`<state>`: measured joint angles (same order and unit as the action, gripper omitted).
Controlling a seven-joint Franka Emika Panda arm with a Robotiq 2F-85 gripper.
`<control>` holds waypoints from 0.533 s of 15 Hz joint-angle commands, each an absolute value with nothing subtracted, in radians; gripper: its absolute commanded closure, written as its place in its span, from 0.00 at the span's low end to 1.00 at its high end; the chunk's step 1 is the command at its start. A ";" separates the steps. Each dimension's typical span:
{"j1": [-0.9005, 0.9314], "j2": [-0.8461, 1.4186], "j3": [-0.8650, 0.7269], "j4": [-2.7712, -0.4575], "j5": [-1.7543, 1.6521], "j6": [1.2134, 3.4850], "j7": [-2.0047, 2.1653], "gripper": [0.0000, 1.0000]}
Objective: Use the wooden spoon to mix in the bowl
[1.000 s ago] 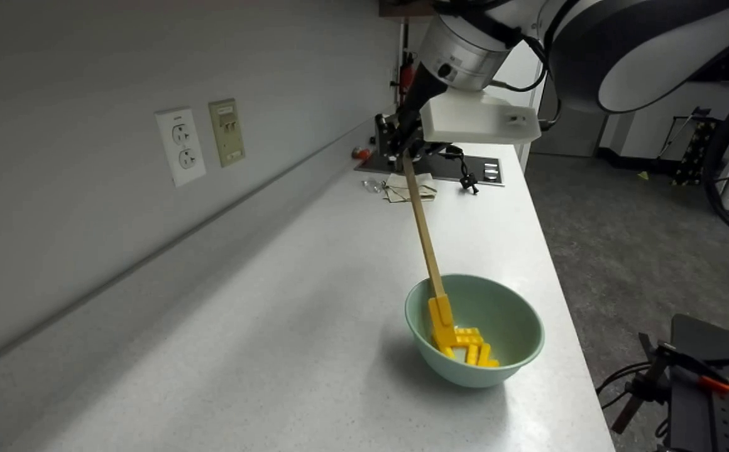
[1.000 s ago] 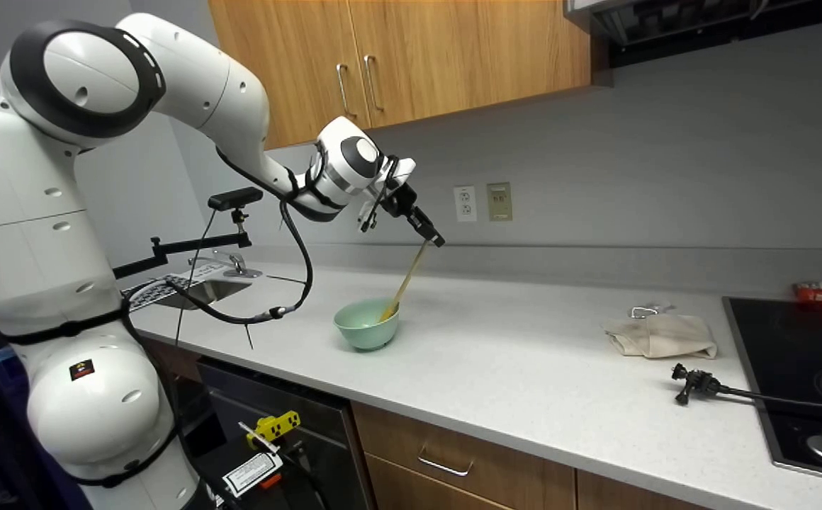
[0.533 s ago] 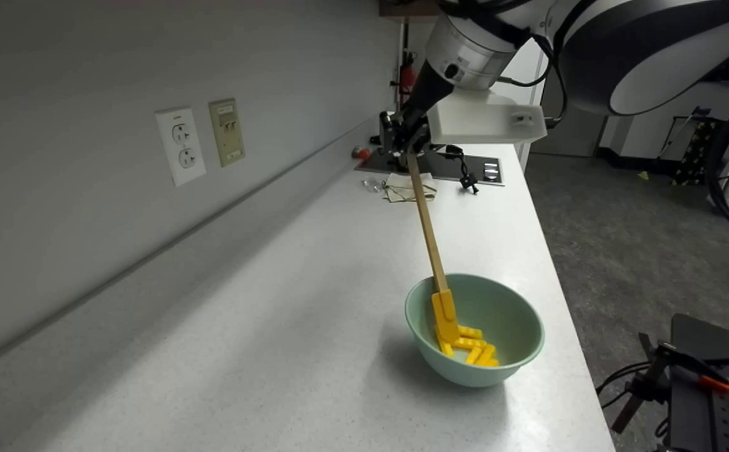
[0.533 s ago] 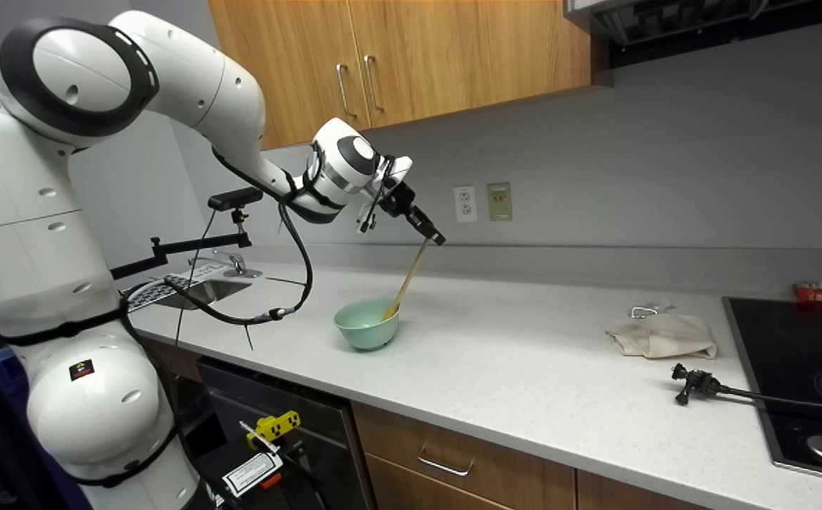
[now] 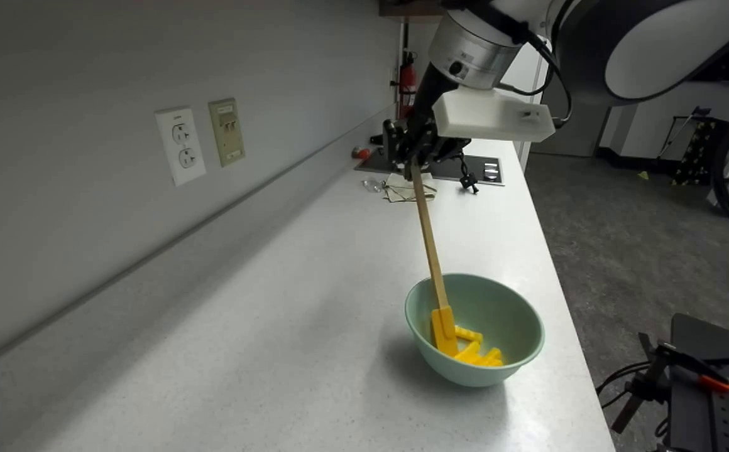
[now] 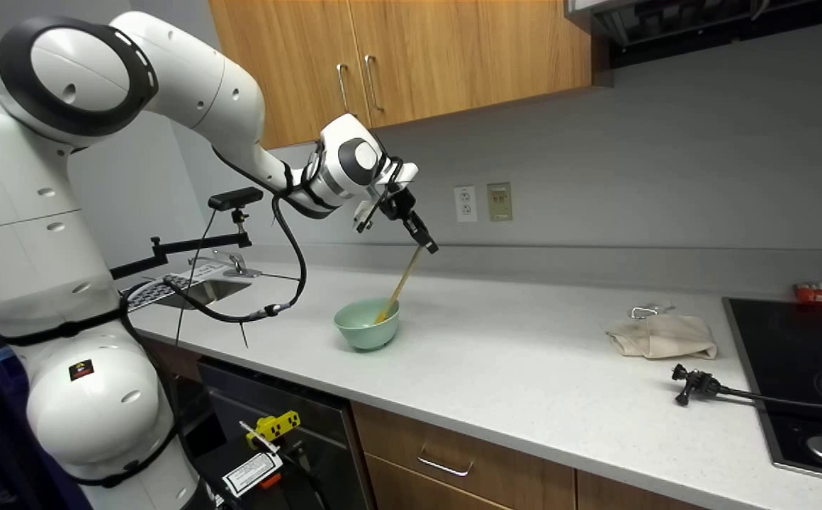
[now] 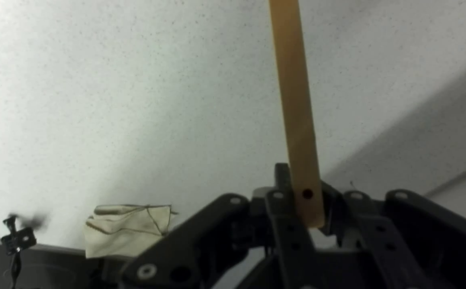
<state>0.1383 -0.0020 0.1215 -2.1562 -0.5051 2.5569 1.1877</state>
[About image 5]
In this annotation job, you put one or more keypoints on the white wall power outlet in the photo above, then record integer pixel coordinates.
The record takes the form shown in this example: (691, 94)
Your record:
(181, 146)

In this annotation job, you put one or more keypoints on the wooden wall shelf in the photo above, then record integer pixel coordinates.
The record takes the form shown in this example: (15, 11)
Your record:
(409, 5)

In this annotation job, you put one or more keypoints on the beige wall switch plate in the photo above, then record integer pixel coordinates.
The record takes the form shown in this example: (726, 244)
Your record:
(227, 131)

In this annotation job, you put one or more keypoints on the yellow food stick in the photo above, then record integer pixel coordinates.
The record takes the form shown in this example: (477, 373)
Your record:
(491, 357)
(467, 352)
(467, 331)

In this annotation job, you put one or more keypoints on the grey door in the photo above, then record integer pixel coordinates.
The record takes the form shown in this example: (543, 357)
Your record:
(578, 129)

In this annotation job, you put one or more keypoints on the clear plastic piece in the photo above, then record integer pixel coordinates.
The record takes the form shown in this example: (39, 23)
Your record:
(373, 186)

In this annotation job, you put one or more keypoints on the mint green bowl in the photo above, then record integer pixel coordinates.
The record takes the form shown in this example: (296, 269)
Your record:
(499, 314)

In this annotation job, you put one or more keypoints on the black tools pile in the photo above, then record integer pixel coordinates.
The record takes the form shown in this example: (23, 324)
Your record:
(486, 168)

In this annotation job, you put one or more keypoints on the small black clamp mount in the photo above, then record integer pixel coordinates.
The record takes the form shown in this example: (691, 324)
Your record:
(467, 176)

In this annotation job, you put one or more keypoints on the beige cloth bag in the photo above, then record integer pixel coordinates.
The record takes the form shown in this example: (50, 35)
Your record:
(396, 192)

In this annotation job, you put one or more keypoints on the black perforated table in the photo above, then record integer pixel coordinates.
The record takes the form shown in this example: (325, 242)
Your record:
(720, 385)

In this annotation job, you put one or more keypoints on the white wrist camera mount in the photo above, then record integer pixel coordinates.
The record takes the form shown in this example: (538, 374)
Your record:
(494, 116)

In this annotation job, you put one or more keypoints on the wooden spoon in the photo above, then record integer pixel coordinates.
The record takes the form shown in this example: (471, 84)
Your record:
(427, 242)

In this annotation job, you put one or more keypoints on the small red object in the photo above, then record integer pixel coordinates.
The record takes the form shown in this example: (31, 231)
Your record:
(363, 153)

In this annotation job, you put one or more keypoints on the red fire extinguisher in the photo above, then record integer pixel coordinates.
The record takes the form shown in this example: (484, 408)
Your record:
(406, 70)

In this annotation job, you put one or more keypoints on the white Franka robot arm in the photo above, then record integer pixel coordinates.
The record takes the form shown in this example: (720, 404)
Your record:
(631, 41)

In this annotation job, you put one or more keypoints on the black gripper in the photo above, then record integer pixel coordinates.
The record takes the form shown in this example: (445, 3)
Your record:
(427, 103)

